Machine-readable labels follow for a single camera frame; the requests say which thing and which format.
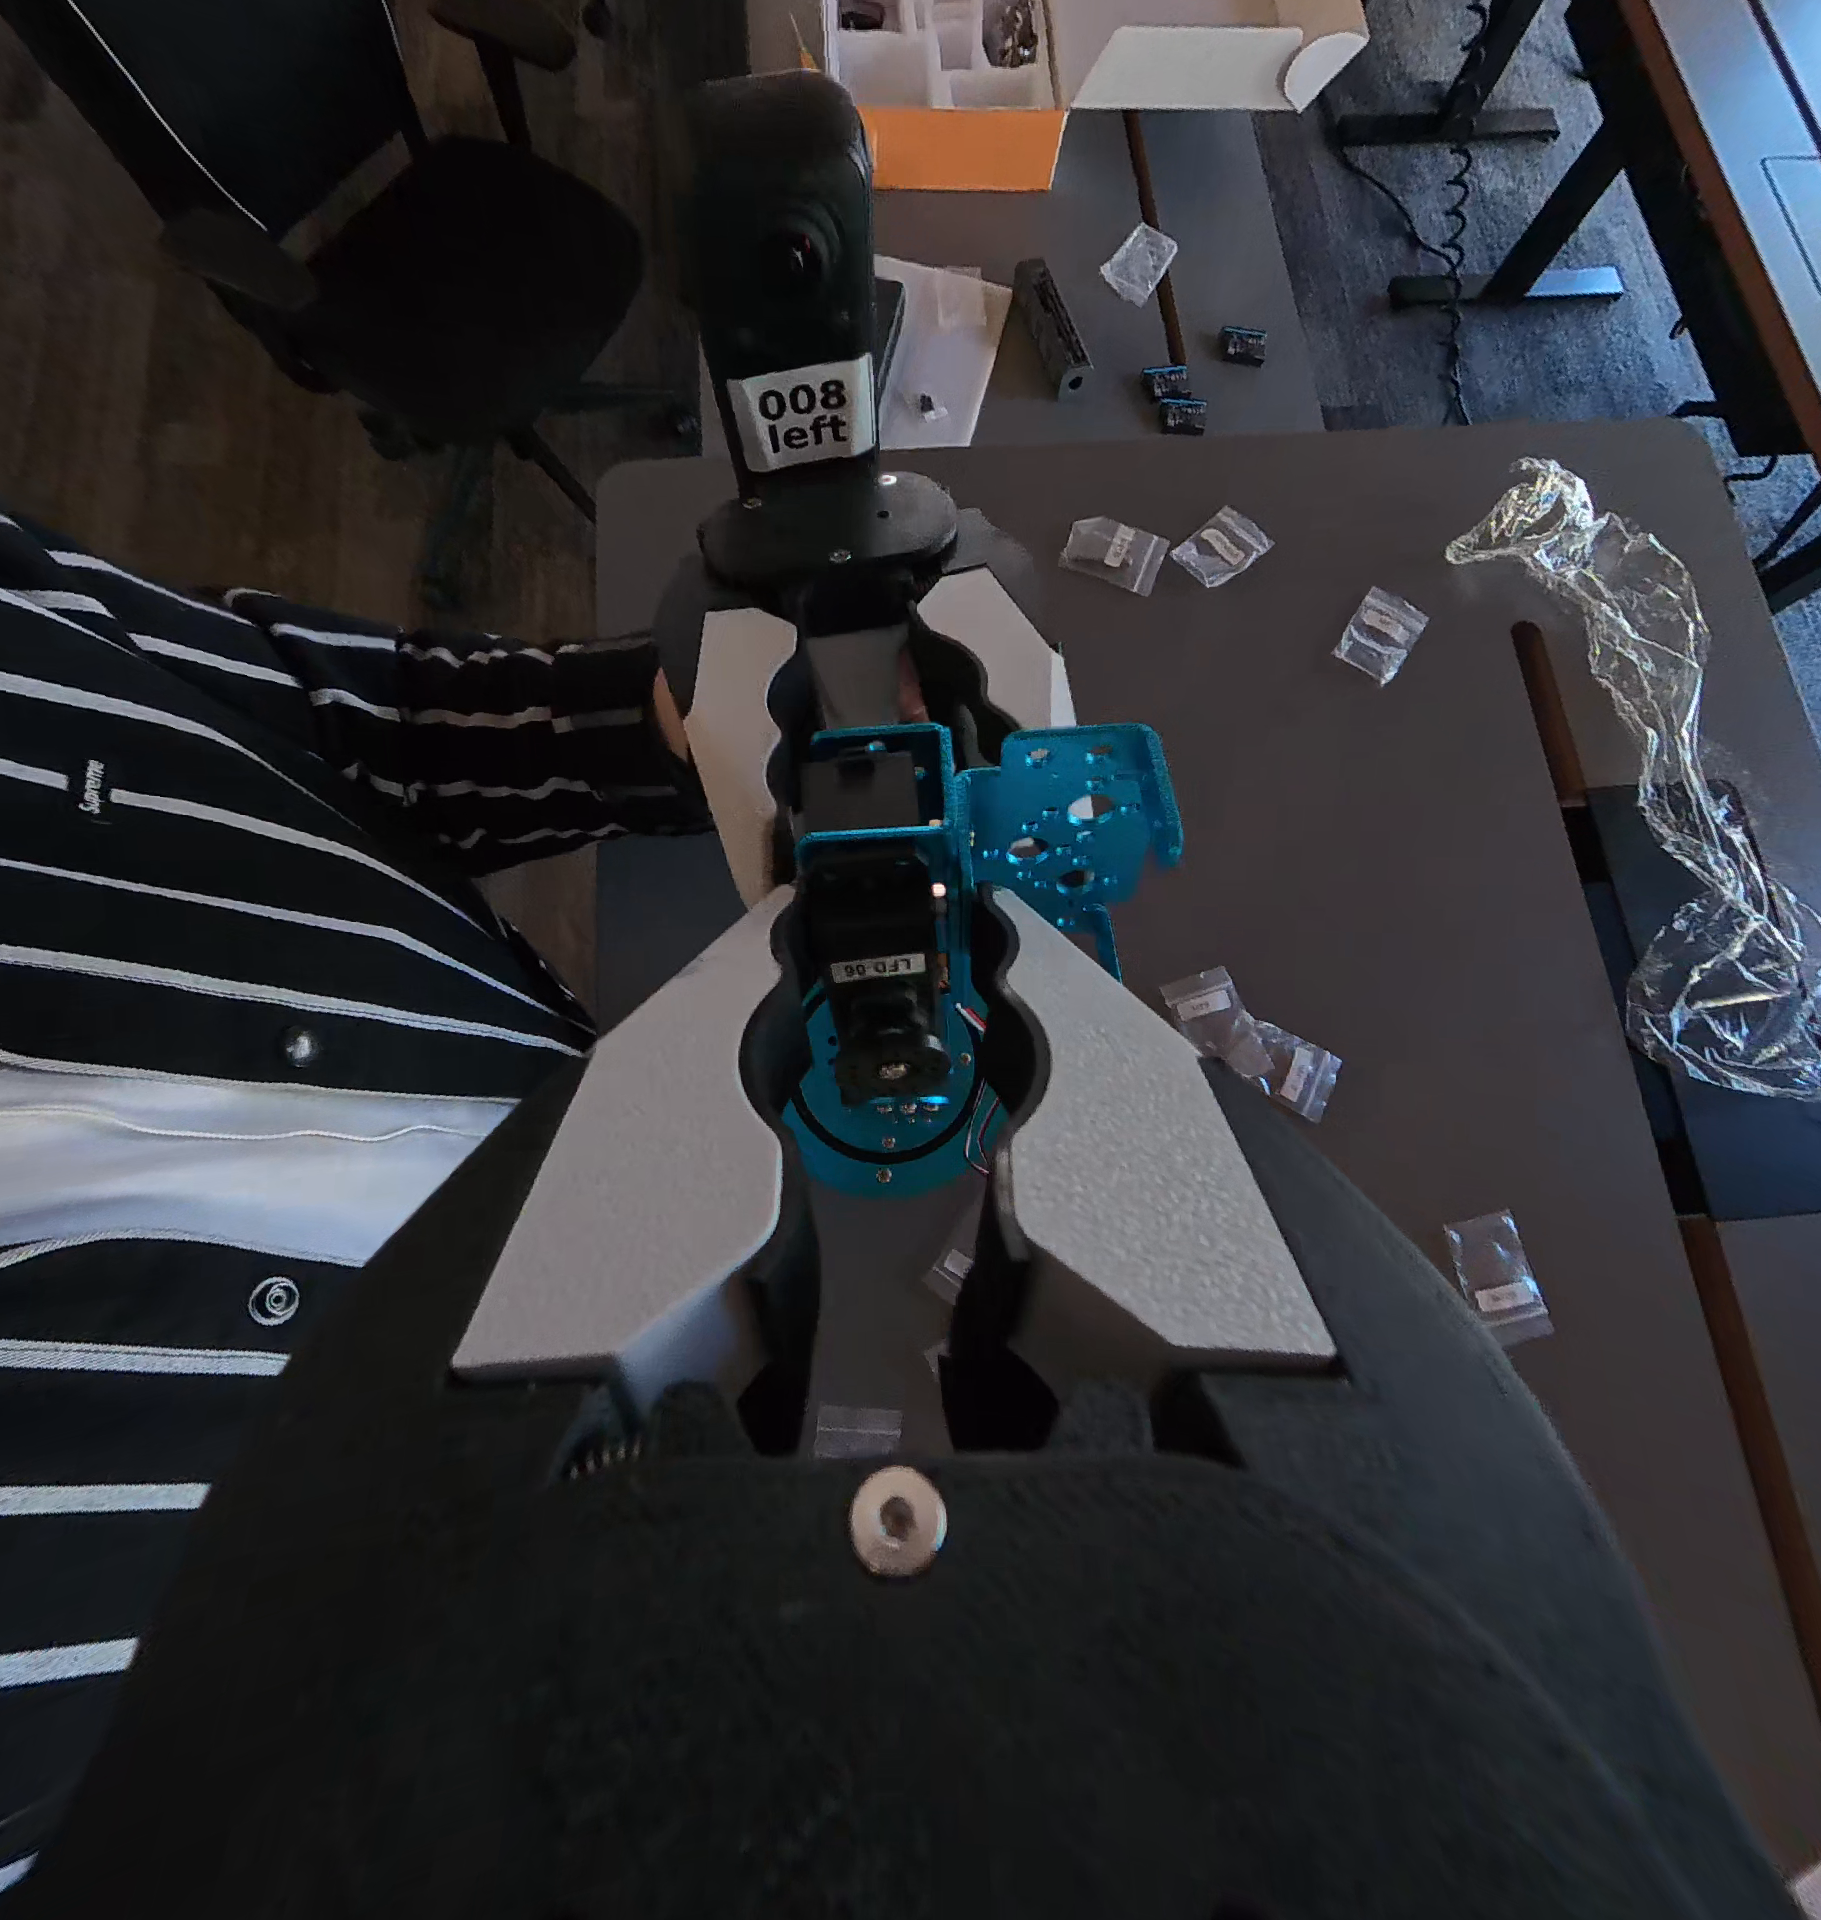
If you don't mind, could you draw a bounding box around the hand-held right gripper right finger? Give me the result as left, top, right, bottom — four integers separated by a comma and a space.
946, 885, 1341, 1443

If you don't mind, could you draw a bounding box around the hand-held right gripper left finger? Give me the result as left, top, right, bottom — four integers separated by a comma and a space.
447, 885, 814, 1442

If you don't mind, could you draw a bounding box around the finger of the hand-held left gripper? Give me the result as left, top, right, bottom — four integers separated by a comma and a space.
910, 513, 1079, 748
691, 605, 809, 912

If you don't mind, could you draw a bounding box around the blue bracket with black servo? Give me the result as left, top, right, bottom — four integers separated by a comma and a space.
790, 722, 1187, 1112

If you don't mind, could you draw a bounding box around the person's left forearm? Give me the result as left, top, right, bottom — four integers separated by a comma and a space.
272, 622, 718, 878

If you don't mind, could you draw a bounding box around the grey side desk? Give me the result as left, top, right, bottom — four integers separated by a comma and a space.
850, 104, 1325, 448

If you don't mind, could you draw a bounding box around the grey wooden-edged desk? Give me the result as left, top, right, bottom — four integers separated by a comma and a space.
1325, 0, 1821, 492

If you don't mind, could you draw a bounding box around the white paper sheet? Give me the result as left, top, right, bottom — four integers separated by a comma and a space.
871, 253, 995, 450

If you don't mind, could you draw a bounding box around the black bar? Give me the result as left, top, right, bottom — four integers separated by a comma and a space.
1009, 255, 1097, 397

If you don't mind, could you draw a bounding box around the orange white kit box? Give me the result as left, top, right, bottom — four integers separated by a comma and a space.
740, 0, 1371, 195

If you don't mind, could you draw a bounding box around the black office chair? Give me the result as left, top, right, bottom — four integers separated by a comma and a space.
31, 0, 650, 513

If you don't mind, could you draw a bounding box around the person's striped black shirt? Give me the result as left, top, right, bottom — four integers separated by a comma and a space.
0, 502, 733, 1920

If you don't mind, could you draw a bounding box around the crumpled clear plastic wrap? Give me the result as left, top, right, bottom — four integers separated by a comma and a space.
1443, 456, 1821, 1130

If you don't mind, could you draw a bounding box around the coiled black cable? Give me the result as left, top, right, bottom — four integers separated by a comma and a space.
1336, 135, 1475, 438

